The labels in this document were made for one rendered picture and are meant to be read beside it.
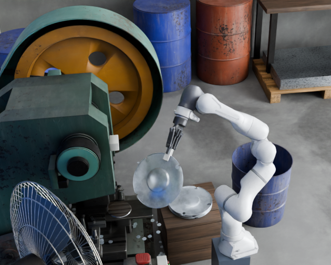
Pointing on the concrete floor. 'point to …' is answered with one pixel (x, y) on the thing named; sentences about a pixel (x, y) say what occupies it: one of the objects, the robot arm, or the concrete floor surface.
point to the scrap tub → (282, 165)
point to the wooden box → (189, 232)
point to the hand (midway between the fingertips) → (168, 154)
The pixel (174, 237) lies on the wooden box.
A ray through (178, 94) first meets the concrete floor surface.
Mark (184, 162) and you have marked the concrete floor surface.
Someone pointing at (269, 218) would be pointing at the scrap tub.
